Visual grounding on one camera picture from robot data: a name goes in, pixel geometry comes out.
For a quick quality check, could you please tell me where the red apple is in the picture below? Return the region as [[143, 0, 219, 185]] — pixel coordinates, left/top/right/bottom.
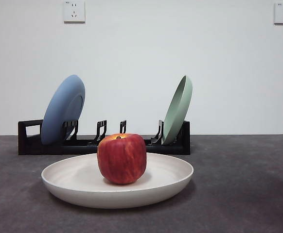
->
[[96, 133, 147, 185]]

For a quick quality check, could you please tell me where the pale yellow cream plate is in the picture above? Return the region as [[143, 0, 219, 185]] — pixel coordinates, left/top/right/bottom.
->
[[41, 152, 195, 209]]

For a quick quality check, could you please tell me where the green plate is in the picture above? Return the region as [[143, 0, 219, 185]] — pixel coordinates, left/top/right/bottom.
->
[[162, 74, 194, 146]]

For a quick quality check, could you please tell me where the blue plate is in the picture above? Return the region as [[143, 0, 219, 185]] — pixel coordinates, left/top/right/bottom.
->
[[40, 74, 86, 146]]

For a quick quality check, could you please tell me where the black plastic plate rack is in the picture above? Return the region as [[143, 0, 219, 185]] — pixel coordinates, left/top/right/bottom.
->
[[18, 118, 191, 156]]

